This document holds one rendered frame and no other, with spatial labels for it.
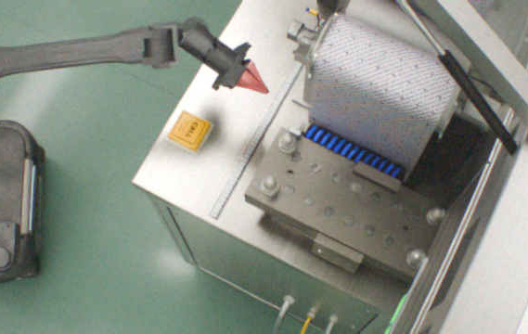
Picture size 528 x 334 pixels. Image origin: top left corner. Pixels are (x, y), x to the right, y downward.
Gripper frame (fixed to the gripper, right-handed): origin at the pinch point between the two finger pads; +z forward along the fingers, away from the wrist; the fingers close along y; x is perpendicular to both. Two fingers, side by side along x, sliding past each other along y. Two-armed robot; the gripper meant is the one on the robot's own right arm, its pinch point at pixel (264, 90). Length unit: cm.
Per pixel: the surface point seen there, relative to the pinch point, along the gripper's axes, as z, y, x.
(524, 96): 1, 14, 77
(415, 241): 36.7, 13.2, 16.4
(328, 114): 10.5, 0.2, 9.7
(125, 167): 7, 4, -119
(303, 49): 0.3, -8.7, 7.9
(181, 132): -5.5, 11.1, -20.2
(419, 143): 22.9, 0.3, 25.0
